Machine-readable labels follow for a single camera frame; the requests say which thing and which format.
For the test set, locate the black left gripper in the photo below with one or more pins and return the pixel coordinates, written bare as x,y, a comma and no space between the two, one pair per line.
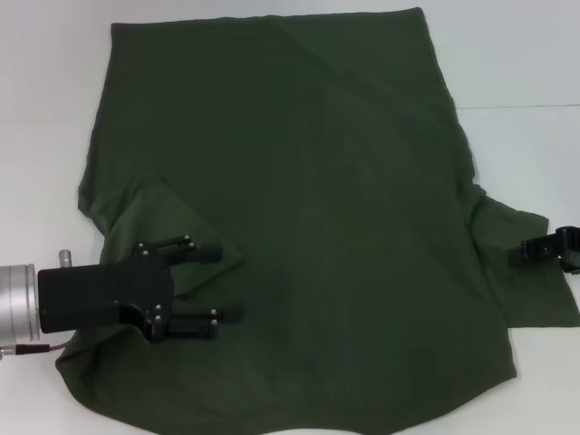
104,290

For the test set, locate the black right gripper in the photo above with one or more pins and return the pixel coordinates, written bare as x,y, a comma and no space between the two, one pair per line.
571,242

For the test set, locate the dark green shirt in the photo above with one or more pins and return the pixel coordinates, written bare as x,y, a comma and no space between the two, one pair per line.
317,181

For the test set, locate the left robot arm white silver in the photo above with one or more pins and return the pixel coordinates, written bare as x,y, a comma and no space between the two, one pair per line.
18,303

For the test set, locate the left gripper silver connector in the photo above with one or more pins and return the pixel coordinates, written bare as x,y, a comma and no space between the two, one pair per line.
66,258

